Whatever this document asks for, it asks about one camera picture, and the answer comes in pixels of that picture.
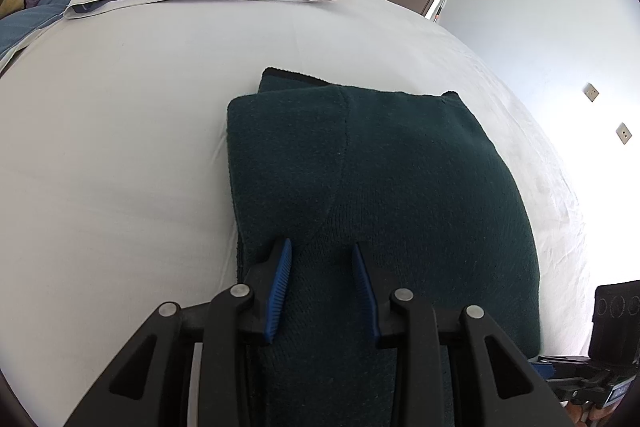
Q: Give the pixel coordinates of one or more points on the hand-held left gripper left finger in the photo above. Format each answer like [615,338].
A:
[280,287]

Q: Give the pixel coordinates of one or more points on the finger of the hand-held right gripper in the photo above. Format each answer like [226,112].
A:
[560,369]

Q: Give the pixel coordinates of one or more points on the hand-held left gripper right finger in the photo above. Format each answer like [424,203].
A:
[362,287]

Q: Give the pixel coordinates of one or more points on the dark green sweater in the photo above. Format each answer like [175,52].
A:
[380,177]

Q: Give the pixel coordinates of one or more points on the person's right hand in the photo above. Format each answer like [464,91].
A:
[587,414]

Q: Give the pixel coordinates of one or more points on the thin pole beside door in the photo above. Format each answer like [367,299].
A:
[443,2]

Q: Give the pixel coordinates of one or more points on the blue pillow with grey border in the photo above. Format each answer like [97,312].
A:
[30,22]

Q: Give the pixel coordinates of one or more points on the metal wall socket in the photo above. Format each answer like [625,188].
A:
[591,92]
[623,132]

